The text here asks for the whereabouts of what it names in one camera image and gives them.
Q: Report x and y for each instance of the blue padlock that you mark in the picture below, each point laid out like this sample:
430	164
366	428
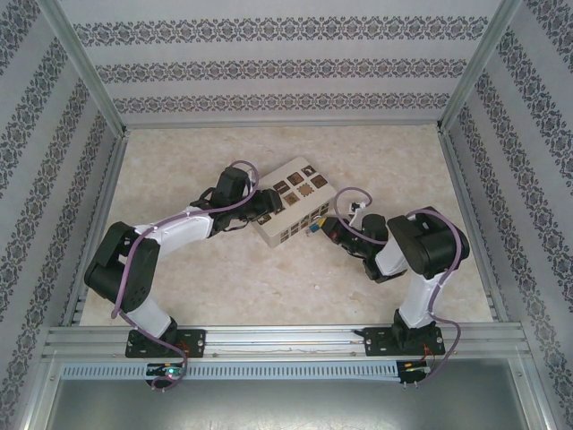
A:
311	230

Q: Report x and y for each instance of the white box with picture tiles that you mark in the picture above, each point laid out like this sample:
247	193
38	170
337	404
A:
324	191

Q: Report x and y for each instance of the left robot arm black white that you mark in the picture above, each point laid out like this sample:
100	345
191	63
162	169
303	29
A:
179	233

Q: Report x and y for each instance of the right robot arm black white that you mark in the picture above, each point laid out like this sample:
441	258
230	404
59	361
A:
430	242

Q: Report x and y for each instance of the grey metal tray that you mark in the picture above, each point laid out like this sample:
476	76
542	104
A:
286	407

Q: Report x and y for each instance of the circuit board with green light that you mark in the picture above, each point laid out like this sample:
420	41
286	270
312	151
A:
170	371

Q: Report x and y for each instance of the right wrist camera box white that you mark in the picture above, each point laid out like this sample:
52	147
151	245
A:
356	219

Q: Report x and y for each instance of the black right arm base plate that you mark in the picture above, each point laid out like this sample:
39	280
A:
376	342

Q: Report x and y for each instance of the aluminium side rail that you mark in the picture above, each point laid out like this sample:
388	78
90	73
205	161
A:
112	179
459	179

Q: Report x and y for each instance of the aluminium mounting rail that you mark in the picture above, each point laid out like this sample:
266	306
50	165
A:
277	340

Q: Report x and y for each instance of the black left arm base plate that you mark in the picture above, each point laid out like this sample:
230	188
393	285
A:
197	342

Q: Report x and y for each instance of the aluminium frame post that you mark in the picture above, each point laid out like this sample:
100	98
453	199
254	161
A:
87	67
475	67

